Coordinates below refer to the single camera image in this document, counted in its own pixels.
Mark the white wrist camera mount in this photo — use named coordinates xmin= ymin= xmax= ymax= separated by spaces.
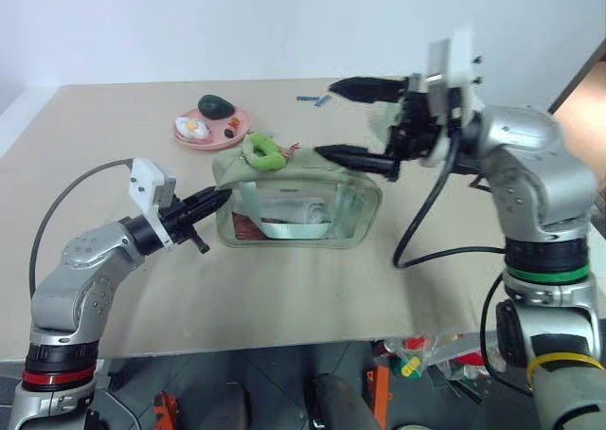
xmin=126 ymin=157 xmax=178 ymax=251
xmin=425 ymin=26 xmax=485 ymax=133

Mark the white fried egg toy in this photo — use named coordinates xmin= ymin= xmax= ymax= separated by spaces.
xmin=174 ymin=116 xmax=212 ymax=141

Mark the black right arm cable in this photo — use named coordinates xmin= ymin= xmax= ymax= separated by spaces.
xmin=392 ymin=131 xmax=508 ymax=271

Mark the grey left arm cable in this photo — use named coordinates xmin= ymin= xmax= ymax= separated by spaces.
xmin=27 ymin=158 xmax=136 ymax=299

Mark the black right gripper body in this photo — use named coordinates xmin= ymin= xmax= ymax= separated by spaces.
xmin=384 ymin=73 xmax=456 ymax=162

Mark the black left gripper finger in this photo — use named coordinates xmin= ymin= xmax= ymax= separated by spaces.
xmin=177 ymin=188 xmax=234 ymax=210
xmin=187 ymin=191 xmax=233 ymax=224

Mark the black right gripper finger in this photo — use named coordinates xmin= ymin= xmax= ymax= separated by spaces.
xmin=315 ymin=143 xmax=401 ymax=182
xmin=329 ymin=76 xmax=409 ymax=105

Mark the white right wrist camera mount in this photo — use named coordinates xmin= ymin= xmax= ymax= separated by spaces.
xmin=425 ymin=26 xmax=485 ymax=133

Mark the dark rounded shape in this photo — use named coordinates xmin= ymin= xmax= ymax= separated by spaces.
xmin=310 ymin=372 xmax=378 ymax=430

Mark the pink round plate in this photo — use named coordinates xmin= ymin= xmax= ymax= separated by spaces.
xmin=170 ymin=106 xmax=253 ymax=153

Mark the dark green avocado toy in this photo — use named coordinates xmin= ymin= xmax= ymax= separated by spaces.
xmin=197 ymin=94 xmax=235 ymax=119

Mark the orange metal stand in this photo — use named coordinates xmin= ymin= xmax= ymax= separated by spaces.
xmin=363 ymin=339 xmax=395 ymax=430

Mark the green clear-sided pouch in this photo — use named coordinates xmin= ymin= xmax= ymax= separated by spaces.
xmin=211 ymin=138 xmax=383 ymax=252

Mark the dark red packet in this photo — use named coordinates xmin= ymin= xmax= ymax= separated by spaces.
xmin=233 ymin=213 xmax=267 ymax=241

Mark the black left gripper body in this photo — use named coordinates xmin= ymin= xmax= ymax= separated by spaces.
xmin=158 ymin=200 xmax=212 ymax=257

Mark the white rolled cloth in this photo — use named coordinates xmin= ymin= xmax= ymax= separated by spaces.
xmin=262 ymin=198 xmax=333 ymax=226

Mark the orange black tool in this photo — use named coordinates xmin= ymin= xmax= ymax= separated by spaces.
xmin=151 ymin=390 xmax=182 ymax=430

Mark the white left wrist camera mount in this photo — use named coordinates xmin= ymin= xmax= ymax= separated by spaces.
xmin=126 ymin=157 xmax=178 ymax=251

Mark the brown wooden panel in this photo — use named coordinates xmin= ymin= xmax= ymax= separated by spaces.
xmin=546 ymin=36 xmax=606 ymax=166

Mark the green plush keychain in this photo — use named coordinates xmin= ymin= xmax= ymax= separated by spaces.
xmin=241 ymin=133 xmax=287 ymax=171

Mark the clear bag of coloured items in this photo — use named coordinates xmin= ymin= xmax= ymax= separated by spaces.
xmin=372 ymin=332 xmax=504 ymax=385

